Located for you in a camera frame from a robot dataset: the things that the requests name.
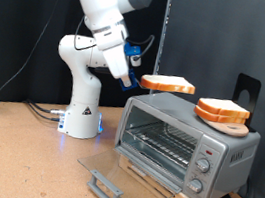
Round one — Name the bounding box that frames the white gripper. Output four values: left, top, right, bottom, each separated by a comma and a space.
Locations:
97, 42, 138, 89

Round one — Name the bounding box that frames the toy bread slice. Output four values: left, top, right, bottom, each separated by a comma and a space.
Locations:
192, 105, 249, 128
196, 94, 253, 121
139, 70, 198, 98

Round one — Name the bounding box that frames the metal oven rack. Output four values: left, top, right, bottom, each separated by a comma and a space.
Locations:
121, 116, 202, 171

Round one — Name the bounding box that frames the silver oven knob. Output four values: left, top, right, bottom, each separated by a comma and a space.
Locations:
194, 156, 213, 175
186, 177, 205, 195

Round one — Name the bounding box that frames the silver toaster oven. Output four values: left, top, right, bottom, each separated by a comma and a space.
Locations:
105, 85, 265, 198

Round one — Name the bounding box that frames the grey metal pole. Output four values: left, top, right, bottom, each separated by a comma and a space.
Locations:
149, 0, 173, 96

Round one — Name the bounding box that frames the round wooden board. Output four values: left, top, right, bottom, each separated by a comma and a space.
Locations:
197, 116, 251, 140

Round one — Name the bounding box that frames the black metal bookend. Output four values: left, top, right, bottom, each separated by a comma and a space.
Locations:
228, 72, 265, 134

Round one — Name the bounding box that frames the grey curtain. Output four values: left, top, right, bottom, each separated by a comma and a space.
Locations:
138, 0, 265, 198

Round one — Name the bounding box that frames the black curtain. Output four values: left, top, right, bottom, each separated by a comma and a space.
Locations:
0, 0, 171, 126

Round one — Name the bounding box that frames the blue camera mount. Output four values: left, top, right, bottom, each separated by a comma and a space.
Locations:
121, 41, 146, 69

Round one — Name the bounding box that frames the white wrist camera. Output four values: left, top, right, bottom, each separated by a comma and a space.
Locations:
90, 21, 131, 55

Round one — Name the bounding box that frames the thin black camera cable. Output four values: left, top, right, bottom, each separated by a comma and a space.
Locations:
71, 13, 158, 65

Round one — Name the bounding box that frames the black base cable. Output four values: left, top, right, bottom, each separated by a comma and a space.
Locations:
24, 102, 63, 123

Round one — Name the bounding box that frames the black cable silver connector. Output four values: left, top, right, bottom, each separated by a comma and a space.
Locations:
23, 97, 68, 117

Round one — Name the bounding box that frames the long black hanging cable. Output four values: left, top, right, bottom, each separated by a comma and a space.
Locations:
0, 0, 70, 140

